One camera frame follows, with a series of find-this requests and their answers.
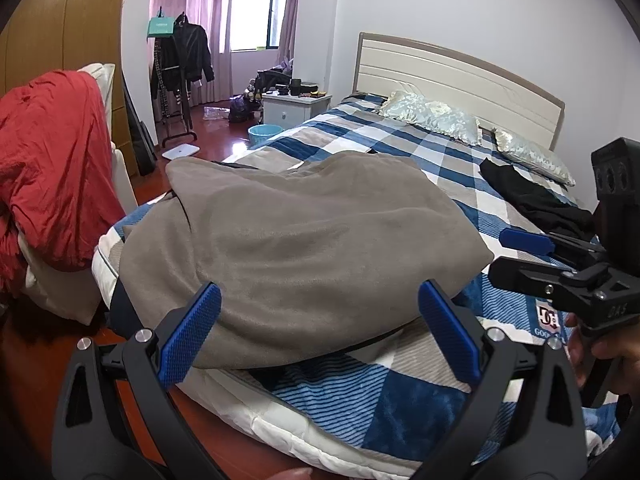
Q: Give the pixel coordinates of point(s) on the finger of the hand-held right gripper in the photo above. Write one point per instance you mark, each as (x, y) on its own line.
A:
(525, 241)
(525, 277)

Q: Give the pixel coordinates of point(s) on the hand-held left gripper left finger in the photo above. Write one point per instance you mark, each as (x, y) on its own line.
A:
(192, 330)

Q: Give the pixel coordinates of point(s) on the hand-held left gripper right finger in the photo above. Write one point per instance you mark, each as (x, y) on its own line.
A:
(447, 330)

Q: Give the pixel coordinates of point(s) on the taupe fleece garment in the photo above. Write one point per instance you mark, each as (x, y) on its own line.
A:
(300, 250)

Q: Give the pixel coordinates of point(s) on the black clothes rack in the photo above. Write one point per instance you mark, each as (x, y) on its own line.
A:
(176, 132)

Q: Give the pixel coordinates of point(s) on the person's right hand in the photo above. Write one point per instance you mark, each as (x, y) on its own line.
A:
(575, 355)

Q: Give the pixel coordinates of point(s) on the person's left hand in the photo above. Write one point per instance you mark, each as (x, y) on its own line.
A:
(292, 475)

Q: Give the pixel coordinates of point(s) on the black cloth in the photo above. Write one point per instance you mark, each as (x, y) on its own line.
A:
(540, 200)

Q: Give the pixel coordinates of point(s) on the silver patterned pillow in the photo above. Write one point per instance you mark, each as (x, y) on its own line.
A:
(435, 115)
(535, 155)

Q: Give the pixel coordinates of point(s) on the blue white plaid blanket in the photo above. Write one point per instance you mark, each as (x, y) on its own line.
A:
(400, 410)

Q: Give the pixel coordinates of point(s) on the white upholstered chair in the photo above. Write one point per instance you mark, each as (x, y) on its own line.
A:
(65, 290)

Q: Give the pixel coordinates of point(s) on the white bathroom scale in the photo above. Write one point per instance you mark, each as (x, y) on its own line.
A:
(180, 152)

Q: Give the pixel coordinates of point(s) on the beige bed headboard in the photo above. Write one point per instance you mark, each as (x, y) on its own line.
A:
(450, 70)

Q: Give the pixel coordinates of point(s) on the black leaning panel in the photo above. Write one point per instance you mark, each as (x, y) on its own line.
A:
(142, 145)

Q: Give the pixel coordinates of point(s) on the light blue basin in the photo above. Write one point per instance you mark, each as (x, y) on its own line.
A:
(265, 134)

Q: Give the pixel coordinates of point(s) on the clear plastic bag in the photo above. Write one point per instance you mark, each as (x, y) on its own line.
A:
(215, 113)

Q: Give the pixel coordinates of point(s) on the red duvet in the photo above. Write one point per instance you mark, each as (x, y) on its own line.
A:
(50, 160)

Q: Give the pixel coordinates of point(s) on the purple bag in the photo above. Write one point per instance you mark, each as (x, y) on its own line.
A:
(239, 110)

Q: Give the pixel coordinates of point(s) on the white nightstand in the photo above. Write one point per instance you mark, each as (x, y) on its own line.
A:
(290, 110)

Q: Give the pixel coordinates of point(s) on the black stroller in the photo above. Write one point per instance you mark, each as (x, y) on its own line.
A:
(270, 82)

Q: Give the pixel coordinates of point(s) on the black jacket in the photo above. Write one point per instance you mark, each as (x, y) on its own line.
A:
(192, 50)

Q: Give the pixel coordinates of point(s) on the teal paper bag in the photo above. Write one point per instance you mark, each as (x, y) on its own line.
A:
(161, 28)

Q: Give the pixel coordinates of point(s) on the pink curtains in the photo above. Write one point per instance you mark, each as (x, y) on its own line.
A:
(210, 15)

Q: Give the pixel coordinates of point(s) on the window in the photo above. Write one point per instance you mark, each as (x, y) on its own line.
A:
(255, 10)

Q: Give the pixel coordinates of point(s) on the wooden wardrobe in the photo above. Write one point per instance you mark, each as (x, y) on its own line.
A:
(50, 20)

